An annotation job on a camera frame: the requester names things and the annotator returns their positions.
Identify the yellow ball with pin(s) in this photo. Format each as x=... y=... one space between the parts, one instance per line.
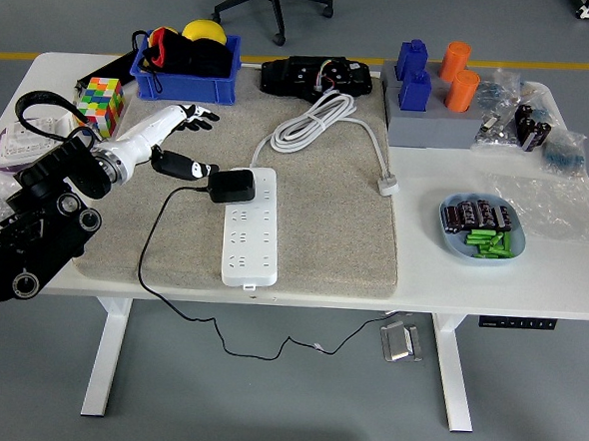
x=203 y=29

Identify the light blue tray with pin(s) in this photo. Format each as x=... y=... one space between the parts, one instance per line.
x=453 y=245

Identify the empty clear plastic bag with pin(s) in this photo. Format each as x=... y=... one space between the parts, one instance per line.
x=550 y=206

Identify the multicoloured puzzle cube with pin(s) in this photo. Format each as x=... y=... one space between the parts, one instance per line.
x=99 y=103

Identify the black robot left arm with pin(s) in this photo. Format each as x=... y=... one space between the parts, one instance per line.
x=35 y=214

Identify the grey block holder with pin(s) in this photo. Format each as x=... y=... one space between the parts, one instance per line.
x=430 y=129

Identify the orange cylinder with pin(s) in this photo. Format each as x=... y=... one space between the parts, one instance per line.
x=461 y=93
x=455 y=60

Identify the black pouch with red trim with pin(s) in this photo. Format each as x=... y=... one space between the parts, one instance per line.
x=204 y=57

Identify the black desk control panel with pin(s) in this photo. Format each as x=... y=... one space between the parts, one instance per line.
x=518 y=323

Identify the white switch panel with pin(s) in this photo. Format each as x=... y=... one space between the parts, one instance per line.
x=55 y=123

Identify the bag of black capacitors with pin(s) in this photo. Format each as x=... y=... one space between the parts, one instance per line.
x=530 y=130

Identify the white table leg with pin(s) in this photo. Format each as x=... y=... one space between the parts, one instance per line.
x=109 y=349
x=452 y=375

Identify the clear bag of metal parts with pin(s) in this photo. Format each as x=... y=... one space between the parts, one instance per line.
x=495 y=135

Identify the grey-brown mat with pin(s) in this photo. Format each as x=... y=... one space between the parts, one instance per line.
x=324 y=232

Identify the clear bag of blue parts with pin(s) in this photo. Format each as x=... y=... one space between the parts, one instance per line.
x=497 y=90

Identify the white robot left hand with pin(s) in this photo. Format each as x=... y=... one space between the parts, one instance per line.
x=150 y=129

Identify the white wall socket panel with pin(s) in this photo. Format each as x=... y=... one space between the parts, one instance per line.
x=16 y=146

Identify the green battery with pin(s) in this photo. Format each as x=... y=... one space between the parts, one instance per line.
x=496 y=239
x=488 y=250
x=476 y=239
x=479 y=233
x=485 y=255
x=507 y=241

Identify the flat black box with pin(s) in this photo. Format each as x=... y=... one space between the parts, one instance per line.
x=103 y=71

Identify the blue plastic bin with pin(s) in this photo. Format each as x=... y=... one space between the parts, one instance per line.
x=182 y=89

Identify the clear bag of blue components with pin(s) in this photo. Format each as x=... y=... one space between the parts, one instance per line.
x=564 y=152

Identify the white power strip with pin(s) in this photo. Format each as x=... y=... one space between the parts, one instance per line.
x=250 y=243

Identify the blue bottle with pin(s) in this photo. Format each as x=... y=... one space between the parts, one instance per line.
x=411 y=57
x=415 y=93

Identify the metal floor socket box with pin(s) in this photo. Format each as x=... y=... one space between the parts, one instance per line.
x=399 y=343

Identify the black office chair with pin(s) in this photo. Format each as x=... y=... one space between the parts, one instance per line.
x=278 y=2

